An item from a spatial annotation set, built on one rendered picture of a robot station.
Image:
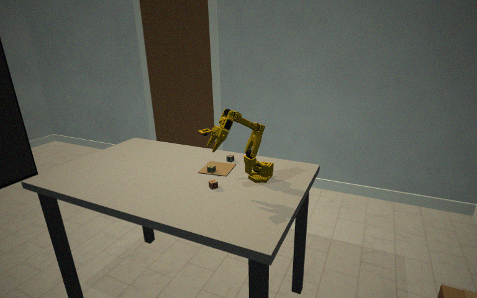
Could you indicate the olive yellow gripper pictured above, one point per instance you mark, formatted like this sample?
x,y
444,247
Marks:
x,y
217,133

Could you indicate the tan flat mat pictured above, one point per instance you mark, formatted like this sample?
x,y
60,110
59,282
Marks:
x,y
222,169

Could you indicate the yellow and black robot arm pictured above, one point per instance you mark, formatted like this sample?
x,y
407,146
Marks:
x,y
260,170

